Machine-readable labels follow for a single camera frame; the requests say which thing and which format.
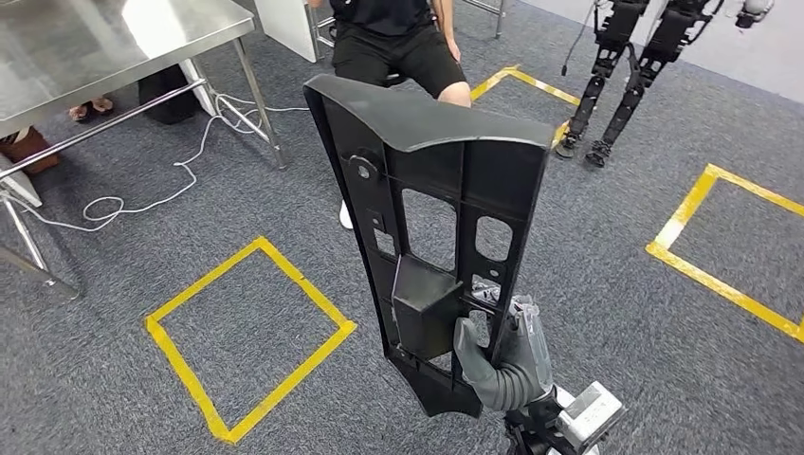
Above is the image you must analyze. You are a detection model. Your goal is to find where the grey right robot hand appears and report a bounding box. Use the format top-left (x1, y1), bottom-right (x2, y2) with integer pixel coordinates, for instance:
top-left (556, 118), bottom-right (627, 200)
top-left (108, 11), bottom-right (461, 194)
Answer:
top-left (453, 295), bottom-right (556, 391)

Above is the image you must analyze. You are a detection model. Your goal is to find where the black plastic bracket part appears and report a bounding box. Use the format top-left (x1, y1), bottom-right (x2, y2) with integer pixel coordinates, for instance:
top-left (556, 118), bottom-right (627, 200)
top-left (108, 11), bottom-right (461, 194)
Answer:
top-left (302, 74), bottom-right (556, 420)

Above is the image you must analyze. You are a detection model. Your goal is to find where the yellow floor tape square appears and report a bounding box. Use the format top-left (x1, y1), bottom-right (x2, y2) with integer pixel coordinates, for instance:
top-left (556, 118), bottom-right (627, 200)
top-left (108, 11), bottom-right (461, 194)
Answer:
top-left (470, 64), bottom-right (582, 152)
top-left (645, 164), bottom-right (804, 345)
top-left (145, 236), bottom-right (358, 446)

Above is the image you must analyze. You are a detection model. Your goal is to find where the person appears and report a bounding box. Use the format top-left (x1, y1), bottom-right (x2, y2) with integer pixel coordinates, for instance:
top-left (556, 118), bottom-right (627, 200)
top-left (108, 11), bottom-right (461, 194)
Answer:
top-left (307, 0), bottom-right (473, 230)
top-left (67, 94), bottom-right (116, 123)

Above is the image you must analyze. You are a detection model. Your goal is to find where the black humanoid robot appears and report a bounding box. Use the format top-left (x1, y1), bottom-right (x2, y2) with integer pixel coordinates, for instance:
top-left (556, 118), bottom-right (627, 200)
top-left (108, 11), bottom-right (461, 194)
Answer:
top-left (556, 0), bottom-right (777, 170)

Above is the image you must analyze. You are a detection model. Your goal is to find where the white cabinet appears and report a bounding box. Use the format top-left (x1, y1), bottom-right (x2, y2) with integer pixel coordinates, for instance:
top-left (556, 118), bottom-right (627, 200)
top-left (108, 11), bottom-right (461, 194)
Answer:
top-left (254, 0), bottom-right (319, 64)

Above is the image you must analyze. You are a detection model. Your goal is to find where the black bag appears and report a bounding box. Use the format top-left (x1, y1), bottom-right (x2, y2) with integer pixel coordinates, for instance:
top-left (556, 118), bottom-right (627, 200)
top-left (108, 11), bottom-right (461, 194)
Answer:
top-left (137, 64), bottom-right (204, 125)

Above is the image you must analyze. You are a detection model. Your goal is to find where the stainless steel table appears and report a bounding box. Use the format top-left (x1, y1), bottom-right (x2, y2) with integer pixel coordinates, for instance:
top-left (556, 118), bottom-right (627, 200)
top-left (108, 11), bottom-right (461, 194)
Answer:
top-left (0, 154), bottom-right (82, 301)
top-left (0, 0), bottom-right (290, 171)

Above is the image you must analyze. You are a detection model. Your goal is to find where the brown bag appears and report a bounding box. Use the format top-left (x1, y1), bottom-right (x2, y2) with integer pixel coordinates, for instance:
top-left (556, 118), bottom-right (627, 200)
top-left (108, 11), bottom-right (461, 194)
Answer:
top-left (0, 125), bottom-right (61, 175)

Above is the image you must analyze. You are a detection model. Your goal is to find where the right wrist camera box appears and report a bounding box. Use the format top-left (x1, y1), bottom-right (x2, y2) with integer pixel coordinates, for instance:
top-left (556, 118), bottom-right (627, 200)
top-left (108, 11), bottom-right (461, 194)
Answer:
top-left (556, 381), bottom-right (628, 453)

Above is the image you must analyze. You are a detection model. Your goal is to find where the white floor cable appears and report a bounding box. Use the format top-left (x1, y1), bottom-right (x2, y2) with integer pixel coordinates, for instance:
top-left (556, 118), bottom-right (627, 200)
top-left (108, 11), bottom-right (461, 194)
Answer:
top-left (6, 92), bottom-right (310, 233)

